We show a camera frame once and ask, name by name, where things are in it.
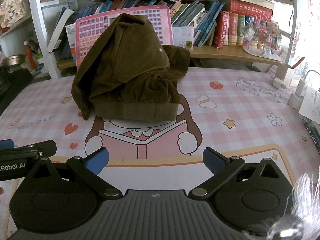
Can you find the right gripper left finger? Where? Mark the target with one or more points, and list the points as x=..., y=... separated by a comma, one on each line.
x=84, y=172

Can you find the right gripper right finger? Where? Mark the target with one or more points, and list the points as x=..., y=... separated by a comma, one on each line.
x=223, y=169

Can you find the brown corduroy garment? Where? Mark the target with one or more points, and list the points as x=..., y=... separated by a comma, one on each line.
x=129, y=74

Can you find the pink cartoon desk mat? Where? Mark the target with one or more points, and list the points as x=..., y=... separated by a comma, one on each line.
x=235, y=112

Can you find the white charger plug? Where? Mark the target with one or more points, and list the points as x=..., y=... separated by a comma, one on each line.
x=278, y=83

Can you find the brass bowl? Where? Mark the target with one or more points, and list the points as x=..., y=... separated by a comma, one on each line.
x=14, y=60

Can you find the colourful crystal tree ornament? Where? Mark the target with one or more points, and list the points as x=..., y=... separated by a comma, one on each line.
x=261, y=38

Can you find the pink learning tablet toy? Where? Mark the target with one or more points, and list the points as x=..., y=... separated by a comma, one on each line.
x=88, y=29

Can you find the white card box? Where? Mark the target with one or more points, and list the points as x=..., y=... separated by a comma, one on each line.
x=183, y=36

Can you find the white metal bookshelf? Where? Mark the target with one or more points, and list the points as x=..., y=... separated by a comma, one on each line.
x=55, y=67

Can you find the row of blue books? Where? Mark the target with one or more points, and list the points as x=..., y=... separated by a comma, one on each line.
x=201, y=17

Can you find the red thick dictionary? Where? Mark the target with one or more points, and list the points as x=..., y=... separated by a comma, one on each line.
x=248, y=9

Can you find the furry keychain pompom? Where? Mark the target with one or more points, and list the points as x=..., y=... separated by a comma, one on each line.
x=303, y=220

